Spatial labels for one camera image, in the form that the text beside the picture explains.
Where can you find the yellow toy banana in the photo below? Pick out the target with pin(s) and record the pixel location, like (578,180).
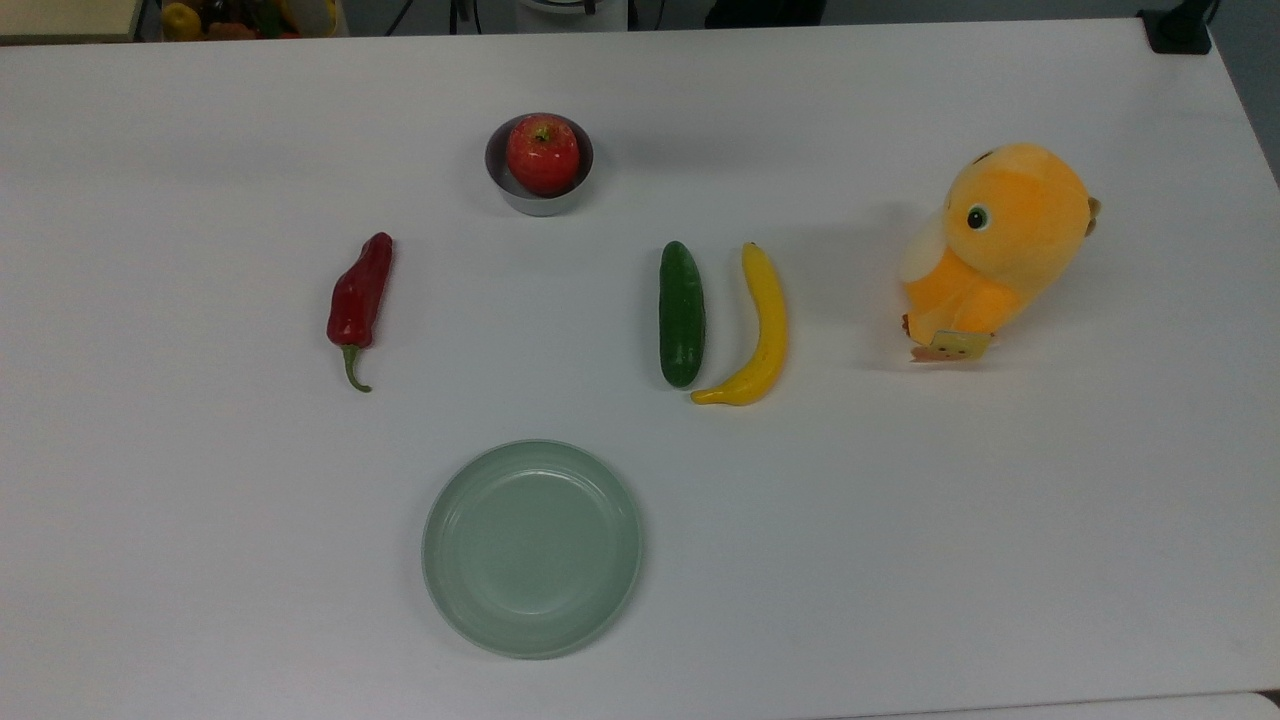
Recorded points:
(768,320)

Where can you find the grey metal bowl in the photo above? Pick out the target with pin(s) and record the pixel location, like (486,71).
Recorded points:
(540,204)

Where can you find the box of toy fruit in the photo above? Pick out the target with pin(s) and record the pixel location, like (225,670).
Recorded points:
(240,20)

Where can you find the black clamp base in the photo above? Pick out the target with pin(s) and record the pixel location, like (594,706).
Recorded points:
(1178,30)

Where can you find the red toy apple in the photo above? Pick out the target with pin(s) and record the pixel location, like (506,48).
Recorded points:
(543,155)

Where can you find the beige cardboard box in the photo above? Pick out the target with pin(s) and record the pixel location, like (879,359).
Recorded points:
(65,18)

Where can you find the orange plush toy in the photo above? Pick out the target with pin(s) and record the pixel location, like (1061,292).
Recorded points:
(1010,230)

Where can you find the red toy chili pepper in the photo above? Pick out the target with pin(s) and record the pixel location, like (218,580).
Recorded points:
(358,295)

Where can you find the green toy cucumber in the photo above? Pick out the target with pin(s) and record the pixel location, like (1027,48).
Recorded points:
(682,315)

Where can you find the pale green plate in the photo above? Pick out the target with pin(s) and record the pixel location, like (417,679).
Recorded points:
(532,548)

